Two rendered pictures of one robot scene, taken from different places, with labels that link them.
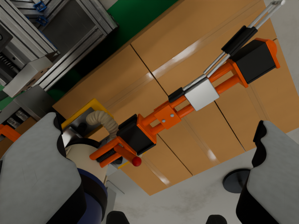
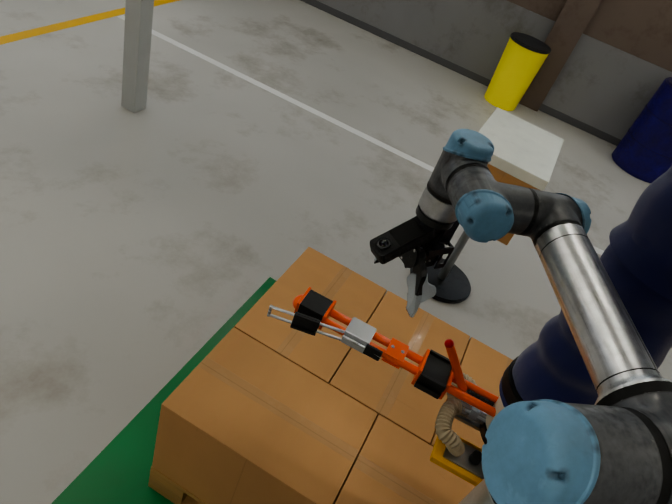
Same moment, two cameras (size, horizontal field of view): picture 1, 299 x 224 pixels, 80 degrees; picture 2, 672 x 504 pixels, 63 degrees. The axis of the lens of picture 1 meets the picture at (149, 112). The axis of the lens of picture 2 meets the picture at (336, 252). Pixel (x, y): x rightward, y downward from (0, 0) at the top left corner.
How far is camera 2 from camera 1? 98 cm
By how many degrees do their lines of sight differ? 38
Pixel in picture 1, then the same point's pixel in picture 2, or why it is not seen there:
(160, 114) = (398, 356)
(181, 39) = (287, 436)
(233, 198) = (475, 273)
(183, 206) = not seen: hidden behind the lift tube
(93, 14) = not seen: outside the picture
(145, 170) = not seen: hidden behind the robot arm
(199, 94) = (361, 332)
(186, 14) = (254, 444)
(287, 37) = (195, 330)
